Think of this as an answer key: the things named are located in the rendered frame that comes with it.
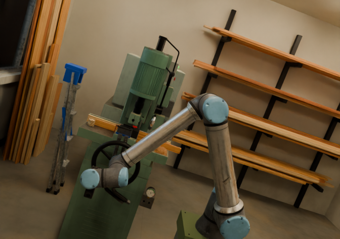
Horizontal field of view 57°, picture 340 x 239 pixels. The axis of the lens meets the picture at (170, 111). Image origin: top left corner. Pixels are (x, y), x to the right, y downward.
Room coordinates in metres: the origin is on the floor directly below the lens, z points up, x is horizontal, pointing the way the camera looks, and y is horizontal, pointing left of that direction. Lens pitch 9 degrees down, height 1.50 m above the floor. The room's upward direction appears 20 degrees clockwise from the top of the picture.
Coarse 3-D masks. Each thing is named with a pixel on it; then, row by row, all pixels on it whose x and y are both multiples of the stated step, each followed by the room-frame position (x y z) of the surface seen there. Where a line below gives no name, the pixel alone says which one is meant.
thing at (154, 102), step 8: (144, 48) 2.27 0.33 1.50; (168, 56) 2.28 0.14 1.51; (168, 64) 2.28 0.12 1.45; (160, 88) 2.28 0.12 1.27; (128, 96) 2.27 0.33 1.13; (128, 104) 2.27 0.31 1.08; (152, 104) 2.28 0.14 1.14; (152, 112) 2.28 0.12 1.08; (120, 120) 2.27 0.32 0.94; (144, 128) 2.28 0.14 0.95
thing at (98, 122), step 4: (96, 120) 2.07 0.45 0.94; (100, 120) 2.09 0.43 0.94; (96, 124) 2.07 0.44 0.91; (100, 124) 2.07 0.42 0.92; (104, 124) 2.08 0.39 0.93; (108, 124) 2.08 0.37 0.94; (108, 128) 2.08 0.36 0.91; (112, 128) 2.08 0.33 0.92; (164, 144) 2.10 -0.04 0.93; (168, 144) 2.10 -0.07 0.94; (168, 148) 2.10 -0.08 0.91; (172, 148) 2.10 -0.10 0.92; (176, 148) 2.10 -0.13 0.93; (180, 148) 2.10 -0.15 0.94; (176, 152) 2.10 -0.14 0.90
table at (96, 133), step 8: (80, 128) 1.91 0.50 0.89; (88, 128) 1.95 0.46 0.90; (96, 128) 2.01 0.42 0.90; (104, 128) 2.07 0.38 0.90; (80, 136) 1.92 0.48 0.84; (88, 136) 1.92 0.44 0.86; (96, 136) 1.92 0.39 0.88; (104, 136) 1.92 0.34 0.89; (112, 136) 1.96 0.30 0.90; (112, 152) 1.83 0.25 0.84; (120, 152) 1.83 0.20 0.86; (152, 152) 1.94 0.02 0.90; (152, 160) 1.94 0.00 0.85; (160, 160) 1.94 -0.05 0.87
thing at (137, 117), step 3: (132, 111) 2.11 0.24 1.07; (132, 114) 2.04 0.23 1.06; (135, 114) 2.05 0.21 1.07; (138, 114) 2.08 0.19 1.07; (141, 114) 2.13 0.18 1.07; (129, 117) 2.04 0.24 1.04; (132, 117) 2.04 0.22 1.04; (135, 117) 2.04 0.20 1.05; (138, 117) 2.05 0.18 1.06; (129, 120) 2.04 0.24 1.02; (135, 120) 2.05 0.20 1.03; (138, 120) 2.05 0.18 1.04; (132, 123) 2.04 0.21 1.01; (135, 123) 2.05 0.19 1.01; (138, 123) 2.06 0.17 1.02
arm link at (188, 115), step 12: (192, 108) 1.55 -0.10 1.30; (168, 120) 1.58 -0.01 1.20; (180, 120) 1.55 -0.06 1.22; (192, 120) 1.57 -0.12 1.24; (156, 132) 1.55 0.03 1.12; (168, 132) 1.54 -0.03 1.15; (144, 144) 1.53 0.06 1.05; (156, 144) 1.54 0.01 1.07; (120, 156) 1.53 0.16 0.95; (132, 156) 1.52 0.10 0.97; (144, 156) 1.55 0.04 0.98
